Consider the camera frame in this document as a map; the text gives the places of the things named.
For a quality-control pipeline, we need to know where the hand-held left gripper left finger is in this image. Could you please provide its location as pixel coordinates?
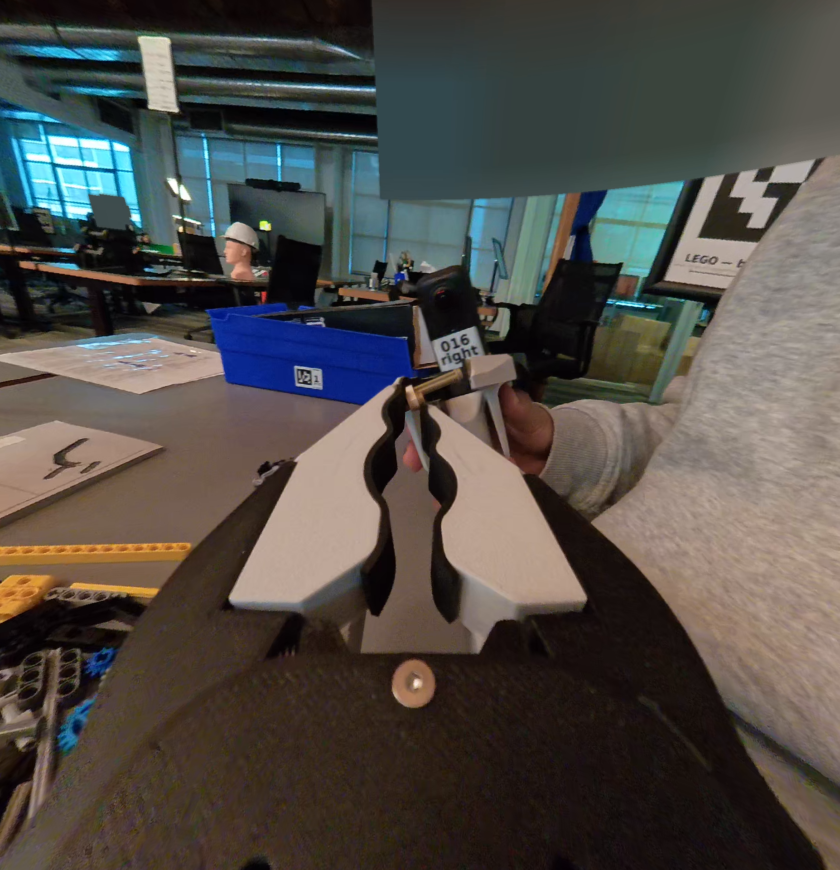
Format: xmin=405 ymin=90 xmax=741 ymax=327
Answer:
xmin=227 ymin=377 xmax=410 ymax=653

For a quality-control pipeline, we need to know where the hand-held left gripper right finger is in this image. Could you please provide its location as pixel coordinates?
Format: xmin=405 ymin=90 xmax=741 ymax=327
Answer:
xmin=420 ymin=406 xmax=589 ymax=655

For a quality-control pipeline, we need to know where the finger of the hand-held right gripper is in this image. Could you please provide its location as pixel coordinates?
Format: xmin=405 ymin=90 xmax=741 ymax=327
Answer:
xmin=462 ymin=354 xmax=518 ymax=457
xmin=404 ymin=406 xmax=432 ymax=473

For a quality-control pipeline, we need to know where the tan lego axle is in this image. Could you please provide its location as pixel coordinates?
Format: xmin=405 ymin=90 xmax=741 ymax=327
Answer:
xmin=405 ymin=370 xmax=466 ymax=410

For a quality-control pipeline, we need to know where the person's right forearm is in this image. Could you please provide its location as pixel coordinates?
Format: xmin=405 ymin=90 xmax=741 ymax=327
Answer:
xmin=541 ymin=374 xmax=700 ymax=524

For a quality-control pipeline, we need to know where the short yellow lego beam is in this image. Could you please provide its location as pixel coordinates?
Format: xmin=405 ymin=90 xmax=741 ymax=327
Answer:
xmin=70 ymin=582 xmax=160 ymax=600

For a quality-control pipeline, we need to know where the long yellow lego beam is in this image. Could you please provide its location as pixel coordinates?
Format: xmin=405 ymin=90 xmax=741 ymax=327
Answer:
xmin=0 ymin=541 xmax=193 ymax=568

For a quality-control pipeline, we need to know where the lego instruction booklet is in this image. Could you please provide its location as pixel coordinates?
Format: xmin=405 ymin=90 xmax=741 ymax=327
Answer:
xmin=0 ymin=420 xmax=165 ymax=536

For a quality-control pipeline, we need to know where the pile of assorted lego parts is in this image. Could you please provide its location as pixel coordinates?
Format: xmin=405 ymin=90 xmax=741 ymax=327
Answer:
xmin=0 ymin=588 xmax=149 ymax=870

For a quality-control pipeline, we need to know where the person's right hand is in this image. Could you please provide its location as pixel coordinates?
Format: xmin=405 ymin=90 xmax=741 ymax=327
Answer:
xmin=498 ymin=387 xmax=556 ymax=477

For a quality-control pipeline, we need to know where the cluttered wooden desk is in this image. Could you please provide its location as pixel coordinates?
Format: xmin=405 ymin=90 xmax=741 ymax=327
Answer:
xmin=338 ymin=284 xmax=499 ymax=322

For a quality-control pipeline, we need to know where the black mesh office chair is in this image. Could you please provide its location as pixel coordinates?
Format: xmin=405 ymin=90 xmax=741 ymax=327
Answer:
xmin=502 ymin=258 xmax=625 ymax=402

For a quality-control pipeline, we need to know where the blue cloth flag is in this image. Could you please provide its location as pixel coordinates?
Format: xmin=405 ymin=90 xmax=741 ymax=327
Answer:
xmin=573 ymin=190 xmax=608 ymax=262

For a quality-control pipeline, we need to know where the blue plastic bin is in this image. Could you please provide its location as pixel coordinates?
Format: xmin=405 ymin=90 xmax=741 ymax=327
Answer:
xmin=207 ymin=306 xmax=421 ymax=406

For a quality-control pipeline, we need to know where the black computer monitor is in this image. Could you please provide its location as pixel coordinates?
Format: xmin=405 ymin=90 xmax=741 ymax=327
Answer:
xmin=177 ymin=231 xmax=224 ymax=276

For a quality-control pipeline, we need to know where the white instruction sheet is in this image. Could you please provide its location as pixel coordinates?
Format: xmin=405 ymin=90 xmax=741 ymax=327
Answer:
xmin=0 ymin=332 xmax=225 ymax=396

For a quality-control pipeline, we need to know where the framed black white poster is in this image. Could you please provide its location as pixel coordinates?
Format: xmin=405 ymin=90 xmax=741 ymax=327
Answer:
xmin=643 ymin=158 xmax=826 ymax=295

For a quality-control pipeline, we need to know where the person's grey hoodie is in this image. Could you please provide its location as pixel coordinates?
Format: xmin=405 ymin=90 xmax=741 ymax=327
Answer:
xmin=590 ymin=153 xmax=840 ymax=870

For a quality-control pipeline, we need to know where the standing lamp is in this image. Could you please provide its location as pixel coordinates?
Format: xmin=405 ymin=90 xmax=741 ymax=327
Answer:
xmin=164 ymin=177 xmax=194 ymax=227

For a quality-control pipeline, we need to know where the long wooden desk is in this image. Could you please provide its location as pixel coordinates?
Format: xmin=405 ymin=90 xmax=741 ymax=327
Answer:
xmin=19 ymin=260 xmax=271 ymax=337

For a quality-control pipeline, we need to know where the hanging white paper sign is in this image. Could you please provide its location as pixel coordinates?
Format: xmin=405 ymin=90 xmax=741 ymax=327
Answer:
xmin=138 ymin=35 xmax=180 ymax=114

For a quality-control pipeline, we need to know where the wooden post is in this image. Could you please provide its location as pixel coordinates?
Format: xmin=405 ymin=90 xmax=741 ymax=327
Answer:
xmin=542 ymin=193 xmax=584 ymax=293

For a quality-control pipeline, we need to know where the large wall screen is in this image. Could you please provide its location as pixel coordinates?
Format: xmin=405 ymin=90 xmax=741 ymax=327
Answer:
xmin=227 ymin=181 xmax=327 ymax=250

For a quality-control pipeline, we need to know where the yellow lego frame piece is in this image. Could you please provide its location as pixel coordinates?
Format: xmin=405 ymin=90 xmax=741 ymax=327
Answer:
xmin=0 ymin=574 xmax=58 ymax=625

